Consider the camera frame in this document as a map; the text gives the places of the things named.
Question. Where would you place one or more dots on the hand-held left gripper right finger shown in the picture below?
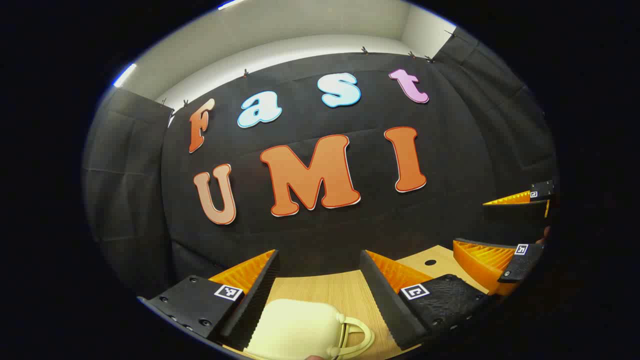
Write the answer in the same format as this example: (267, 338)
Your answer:
(382, 300)

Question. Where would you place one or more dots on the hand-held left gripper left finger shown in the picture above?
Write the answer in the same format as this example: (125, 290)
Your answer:
(257, 305)

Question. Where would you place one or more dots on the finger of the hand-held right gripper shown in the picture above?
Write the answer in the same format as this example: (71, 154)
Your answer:
(522, 265)
(515, 210)

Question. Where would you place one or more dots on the pale yellow suitcase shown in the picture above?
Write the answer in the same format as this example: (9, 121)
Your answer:
(295, 330)

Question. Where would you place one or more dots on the black backdrop cloth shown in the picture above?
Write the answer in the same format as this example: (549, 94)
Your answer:
(350, 235)

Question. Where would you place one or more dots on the white ceiling light strip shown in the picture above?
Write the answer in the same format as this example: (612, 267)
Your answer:
(124, 75)
(230, 4)

